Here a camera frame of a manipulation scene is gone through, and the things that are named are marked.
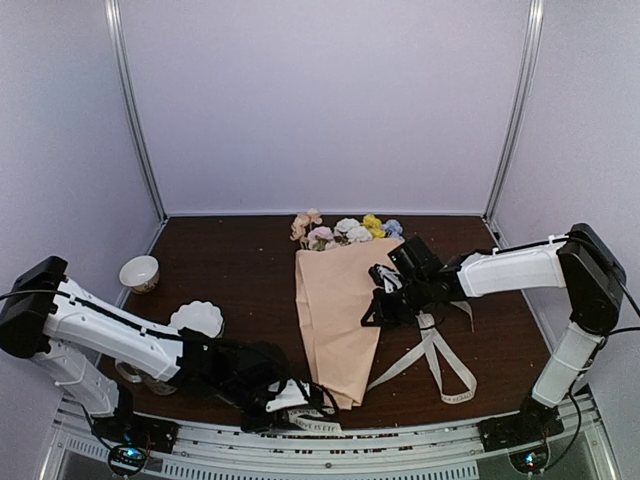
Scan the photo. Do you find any white printed ribbon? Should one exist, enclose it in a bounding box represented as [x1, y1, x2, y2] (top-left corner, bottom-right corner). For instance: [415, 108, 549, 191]
[283, 313, 477, 436]

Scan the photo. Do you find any left aluminium frame post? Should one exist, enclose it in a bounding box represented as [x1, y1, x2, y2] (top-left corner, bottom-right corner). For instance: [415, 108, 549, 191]
[104, 0, 168, 223]

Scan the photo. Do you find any patterned mug with orange inside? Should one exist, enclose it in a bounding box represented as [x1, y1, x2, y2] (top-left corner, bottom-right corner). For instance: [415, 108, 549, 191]
[114, 360, 177, 396]

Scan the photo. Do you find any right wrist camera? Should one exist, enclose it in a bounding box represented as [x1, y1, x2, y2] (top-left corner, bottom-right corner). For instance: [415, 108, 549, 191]
[368, 264, 404, 294]

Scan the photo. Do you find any peach blossom stem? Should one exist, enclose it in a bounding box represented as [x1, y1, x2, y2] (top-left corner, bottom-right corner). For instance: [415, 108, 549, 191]
[290, 208, 323, 249]

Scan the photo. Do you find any blue flower stem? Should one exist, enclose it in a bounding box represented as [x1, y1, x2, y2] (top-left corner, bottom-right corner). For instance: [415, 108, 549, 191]
[381, 219, 404, 241]

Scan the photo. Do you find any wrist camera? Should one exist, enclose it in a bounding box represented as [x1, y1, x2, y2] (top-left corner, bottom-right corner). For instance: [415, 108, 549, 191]
[265, 378, 324, 413]
[368, 264, 404, 294]

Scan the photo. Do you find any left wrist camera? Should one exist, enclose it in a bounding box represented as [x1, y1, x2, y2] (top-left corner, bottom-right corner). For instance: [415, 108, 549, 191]
[265, 378, 324, 413]

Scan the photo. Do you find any small white patterned teacup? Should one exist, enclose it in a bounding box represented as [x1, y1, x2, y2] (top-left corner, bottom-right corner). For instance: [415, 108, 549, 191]
[118, 255, 160, 294]

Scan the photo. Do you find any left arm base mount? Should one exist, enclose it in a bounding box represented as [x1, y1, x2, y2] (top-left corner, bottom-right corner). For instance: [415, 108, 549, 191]
[88, 415, 179, 477]

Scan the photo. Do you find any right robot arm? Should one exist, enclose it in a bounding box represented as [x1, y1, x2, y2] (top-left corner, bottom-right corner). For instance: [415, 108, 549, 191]
[361, 223, 639, 442]

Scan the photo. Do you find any white scalloped bowl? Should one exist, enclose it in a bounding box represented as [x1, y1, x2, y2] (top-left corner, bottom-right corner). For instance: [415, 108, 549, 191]
[169, 300, 225, 338]

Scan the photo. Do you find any aluminium front rail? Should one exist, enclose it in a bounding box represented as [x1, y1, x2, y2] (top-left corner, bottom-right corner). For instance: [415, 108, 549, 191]
[35, 393, 621, 479]

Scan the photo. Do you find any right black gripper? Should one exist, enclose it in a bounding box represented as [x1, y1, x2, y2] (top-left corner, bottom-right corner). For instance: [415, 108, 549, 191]
[362, 276, 432, 328]

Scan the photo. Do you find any pink and green wrapping paper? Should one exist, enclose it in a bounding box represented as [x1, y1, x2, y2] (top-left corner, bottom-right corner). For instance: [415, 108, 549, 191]
[295, 239, 400, 410]

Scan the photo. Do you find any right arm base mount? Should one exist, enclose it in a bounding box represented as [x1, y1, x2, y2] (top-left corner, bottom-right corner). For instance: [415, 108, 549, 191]
[477, 413, 564, 476]

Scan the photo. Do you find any right aluminium frame post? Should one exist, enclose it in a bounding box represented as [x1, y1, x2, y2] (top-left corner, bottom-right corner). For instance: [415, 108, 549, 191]
[483, 0, 545, 226]

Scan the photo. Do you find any aluminium frame post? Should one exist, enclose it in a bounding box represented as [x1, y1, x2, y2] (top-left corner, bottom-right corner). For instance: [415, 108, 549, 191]
[483, 0, 545, 226]
[104, 0, 168, 223]

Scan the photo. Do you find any yellow flower stem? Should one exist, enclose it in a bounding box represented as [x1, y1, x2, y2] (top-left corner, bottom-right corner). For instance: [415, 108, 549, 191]
[361, 214, 386, 239]

